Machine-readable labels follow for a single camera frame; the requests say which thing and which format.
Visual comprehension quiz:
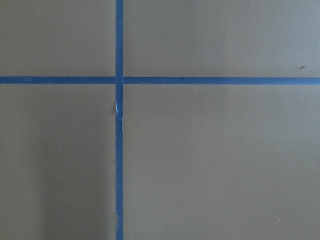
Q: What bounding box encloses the vertical blue tape strip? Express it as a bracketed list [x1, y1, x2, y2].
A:
[115, 0, 124, 240]

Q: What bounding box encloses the horizontal blue tape strip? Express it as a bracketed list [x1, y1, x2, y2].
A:
[0, 76, 320, 85]

